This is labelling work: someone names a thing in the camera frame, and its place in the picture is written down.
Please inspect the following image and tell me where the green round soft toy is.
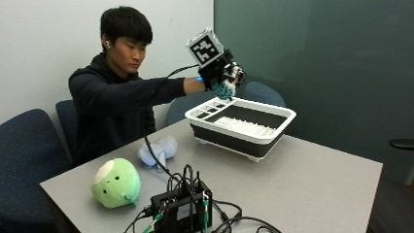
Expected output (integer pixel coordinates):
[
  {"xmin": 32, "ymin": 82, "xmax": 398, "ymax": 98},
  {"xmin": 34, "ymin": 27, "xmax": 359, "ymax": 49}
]
[{"xmin": 89, "ymin": 157, "xmax": 142, "ymax": 210}]

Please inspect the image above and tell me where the white marker cube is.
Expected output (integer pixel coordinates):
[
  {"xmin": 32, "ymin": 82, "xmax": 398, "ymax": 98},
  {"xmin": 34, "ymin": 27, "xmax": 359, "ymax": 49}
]
[{"xmin": 185, "ymin": 27, "xmax": 226, "ymax": 69}]

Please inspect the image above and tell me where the white and black dish rack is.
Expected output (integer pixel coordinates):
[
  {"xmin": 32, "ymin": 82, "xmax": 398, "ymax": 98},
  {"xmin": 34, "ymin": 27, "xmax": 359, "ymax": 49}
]
[{"xmin": 183, "ymin": 96, "xmax": 298, "ymax": 163}]

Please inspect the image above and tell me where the large blue fabric chair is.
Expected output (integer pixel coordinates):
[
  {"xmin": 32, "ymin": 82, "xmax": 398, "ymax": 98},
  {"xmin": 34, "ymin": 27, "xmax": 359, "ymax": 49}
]
[{"xmin": 0, "ymin": 108, "xmax": 72, "ymax": 233}]

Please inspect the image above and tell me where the black looped cable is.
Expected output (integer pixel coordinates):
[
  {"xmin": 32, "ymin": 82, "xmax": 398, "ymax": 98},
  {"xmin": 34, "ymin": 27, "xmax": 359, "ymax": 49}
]
[{"xmin": 209, "ymin": 199, "xmax": 285, "ymax": 233}]

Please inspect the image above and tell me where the black chair armrest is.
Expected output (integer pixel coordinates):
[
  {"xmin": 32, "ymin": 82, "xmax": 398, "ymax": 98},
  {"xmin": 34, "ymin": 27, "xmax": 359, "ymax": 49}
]
[{"xmin": 388, "ymin": 138, "xmax": 414, "ymax": 150}]

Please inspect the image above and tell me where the long black glove cable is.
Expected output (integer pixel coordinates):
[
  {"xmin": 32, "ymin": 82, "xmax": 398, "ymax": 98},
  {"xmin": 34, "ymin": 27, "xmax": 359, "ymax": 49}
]
[{"xmin": 141, "ymin": 63, "xmax": 201, "ymax": 183}]

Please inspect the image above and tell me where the the person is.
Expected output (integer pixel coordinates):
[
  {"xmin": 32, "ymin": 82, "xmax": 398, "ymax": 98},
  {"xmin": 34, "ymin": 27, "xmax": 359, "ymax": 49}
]
[{"xmin": 68, "ymin": 5, "xmax": 207, "ymax": 167}]

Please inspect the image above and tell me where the black electronics box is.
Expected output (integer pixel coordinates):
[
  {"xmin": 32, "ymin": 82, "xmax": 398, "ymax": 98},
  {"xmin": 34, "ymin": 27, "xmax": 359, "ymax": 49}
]
[{"xmin": 149, "ymin": 181, "xmax": 213, "ymax": 233}]

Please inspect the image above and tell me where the teal and white spotted toy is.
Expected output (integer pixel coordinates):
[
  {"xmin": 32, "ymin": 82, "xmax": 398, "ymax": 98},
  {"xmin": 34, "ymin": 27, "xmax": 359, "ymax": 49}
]
[{"xmin": 210, "ymin": 79, "xmax": 238, "ymax": 101}]

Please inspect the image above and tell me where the green cable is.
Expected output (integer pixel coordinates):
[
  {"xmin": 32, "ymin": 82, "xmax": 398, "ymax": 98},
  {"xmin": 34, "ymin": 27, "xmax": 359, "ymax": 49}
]
[{"xmin": 141, "ymin": 202, "xmax": 167, "ymax": 233}]

